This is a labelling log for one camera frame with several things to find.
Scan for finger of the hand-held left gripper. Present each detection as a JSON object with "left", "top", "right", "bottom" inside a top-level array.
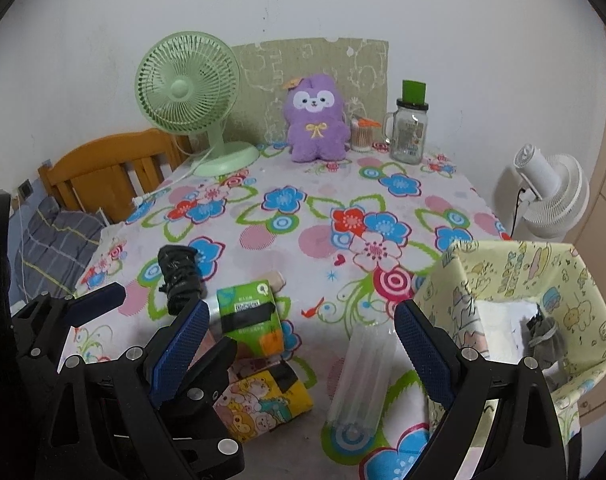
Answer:
[
  {"left": 13, "top": 282, "right": 126, "bottom": 398},
  {"left": 158, "top": 337, "right": 246, "bottom": 476}
]

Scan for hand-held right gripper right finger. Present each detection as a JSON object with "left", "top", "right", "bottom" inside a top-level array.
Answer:
[{"left": 394, "top": 301, "right": 568, "bottom": 480}]

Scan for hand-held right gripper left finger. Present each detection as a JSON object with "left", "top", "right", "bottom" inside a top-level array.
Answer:
[{"left": 36, "top": 299, "right": 211, "bottom": 480}]

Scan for yellow cartoon tissue pack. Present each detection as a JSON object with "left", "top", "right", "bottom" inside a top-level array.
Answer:
[{"left": 212, "top": 359, "right": 315, "bottom": 444}]

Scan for clear plastic packet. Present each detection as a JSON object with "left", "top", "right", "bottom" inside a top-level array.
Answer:
[{"left": 327, "top": 321, "right": 400, "bottom": 429}]

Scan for black sock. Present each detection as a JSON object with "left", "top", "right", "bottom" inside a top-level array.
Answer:
[{"left": 157, "top": 245, "right": 202, "bottom": 317}]

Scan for white roll with beige core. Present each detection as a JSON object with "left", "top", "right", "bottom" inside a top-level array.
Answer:
[{"left": 207, "top": 270, "right": 288, "bottom": 333}]

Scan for yellow cartoon fabric storage box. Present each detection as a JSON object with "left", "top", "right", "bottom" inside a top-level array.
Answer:
[{"left": 414, "top": 240, "right": 606, "bottom": 448}]

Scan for grey striped cloth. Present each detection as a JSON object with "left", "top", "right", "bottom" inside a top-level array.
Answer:
[{"left": 14, "top": 195, "right": 105, "bottom": 302}]

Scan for white tissue pack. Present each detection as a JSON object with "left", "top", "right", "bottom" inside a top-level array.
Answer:
[{"left": 475, "top": 300, "right": 540, "bottom": 362}]

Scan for grey sock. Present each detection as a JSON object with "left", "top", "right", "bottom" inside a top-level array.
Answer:
[{"left": 524, "top": 304, "right": 567, "bottom": 369}]

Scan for wooden chair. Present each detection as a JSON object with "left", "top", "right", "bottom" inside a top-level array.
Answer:
[{"left": 38, "top": 128, "right": 195, "bottom": 224}]

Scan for floral tablecloth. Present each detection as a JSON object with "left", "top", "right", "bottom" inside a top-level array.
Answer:
[{"left": 58, "top": 140, "right": 512, "bottom": 480}]

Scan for white standing fan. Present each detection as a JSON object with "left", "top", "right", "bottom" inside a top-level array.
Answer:
[{"left": 493, "top": 144, "right": 590, "bottom": 244}]

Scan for glass mug jar green lid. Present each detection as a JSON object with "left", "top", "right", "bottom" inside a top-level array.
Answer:
[{"left": 382, "top": 80, "right": 430, "bottom": 164}]

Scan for small jar with orange lid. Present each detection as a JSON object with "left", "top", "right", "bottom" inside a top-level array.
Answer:
[{"left": 350, "top": 117, "right": 380, "bottom": 154}]

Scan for green desk fan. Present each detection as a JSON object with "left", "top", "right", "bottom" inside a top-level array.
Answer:
[{"left": 134, "top": 31, "right": 260, "bottom": 177}]

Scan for purple plush toy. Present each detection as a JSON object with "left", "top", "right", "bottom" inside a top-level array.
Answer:
[{"left": 283, "top": 74, "right": 350, "bottom": 163}]

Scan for white fan power cable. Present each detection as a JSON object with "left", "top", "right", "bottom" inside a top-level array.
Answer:
[{"left": 132, "top": 147, "right": 213, "bottom": 207}]

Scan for black fan cable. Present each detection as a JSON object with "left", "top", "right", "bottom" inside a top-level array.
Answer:
[{"left": 510, "top": 187, "right": 531, "bottom": 238}]

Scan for green patterned wall sticker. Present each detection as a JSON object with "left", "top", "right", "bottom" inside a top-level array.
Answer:
[{"left": 231, "top": 36, "right": 390, "bottom": 146}]

